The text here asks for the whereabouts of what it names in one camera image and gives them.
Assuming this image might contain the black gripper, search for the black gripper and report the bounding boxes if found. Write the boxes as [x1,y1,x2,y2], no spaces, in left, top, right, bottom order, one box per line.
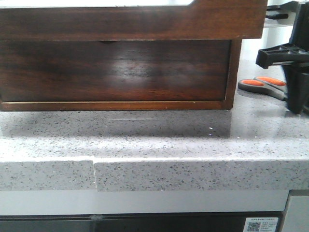
[256,1,309,114]

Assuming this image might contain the grey orange handled scissors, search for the grey orange handled scissors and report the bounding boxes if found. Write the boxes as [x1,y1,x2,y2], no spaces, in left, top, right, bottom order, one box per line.
[238,76,287,101]

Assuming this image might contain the wooden drawer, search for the wooden drawer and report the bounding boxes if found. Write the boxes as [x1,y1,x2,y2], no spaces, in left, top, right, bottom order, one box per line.
[0,0,267,41]
[0,40,232,102]

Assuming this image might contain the dark wooden drawer cabinet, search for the dark wooden drawer cabinet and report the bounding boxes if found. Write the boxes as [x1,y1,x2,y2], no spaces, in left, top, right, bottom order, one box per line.
[0,38,242,112]

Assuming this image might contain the lower wooden drawer front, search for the lower wooden drawer front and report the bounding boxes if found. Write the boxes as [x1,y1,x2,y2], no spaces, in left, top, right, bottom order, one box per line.
[0,40,232,102]

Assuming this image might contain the white QR code sticker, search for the white QR code sticker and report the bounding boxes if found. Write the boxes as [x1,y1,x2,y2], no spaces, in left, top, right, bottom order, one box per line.
[243,217,279,232]

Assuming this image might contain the dark appliance under counter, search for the dark appliance under counter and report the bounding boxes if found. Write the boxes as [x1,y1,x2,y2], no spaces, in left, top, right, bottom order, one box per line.
[0,211,282,232]

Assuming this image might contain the white tray on cabinet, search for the white tray on cabinet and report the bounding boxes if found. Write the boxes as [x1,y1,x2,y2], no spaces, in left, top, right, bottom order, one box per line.
[0,0,193,9]

